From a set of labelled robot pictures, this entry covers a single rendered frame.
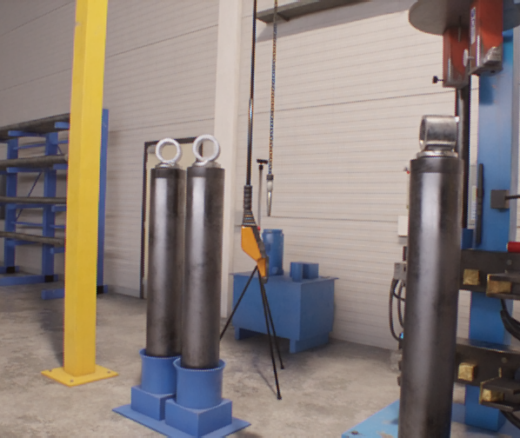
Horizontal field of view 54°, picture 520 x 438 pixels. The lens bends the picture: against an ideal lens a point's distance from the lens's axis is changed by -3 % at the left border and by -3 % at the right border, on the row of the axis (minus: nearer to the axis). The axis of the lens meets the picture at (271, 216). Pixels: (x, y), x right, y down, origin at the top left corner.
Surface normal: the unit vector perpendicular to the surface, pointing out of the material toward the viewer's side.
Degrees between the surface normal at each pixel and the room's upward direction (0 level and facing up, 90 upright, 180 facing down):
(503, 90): 90
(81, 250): 90
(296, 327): 90
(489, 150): 90
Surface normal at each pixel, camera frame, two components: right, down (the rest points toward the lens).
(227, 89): -0.62, -0.01
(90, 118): 0.78, 0.04
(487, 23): 0.00, 0.01
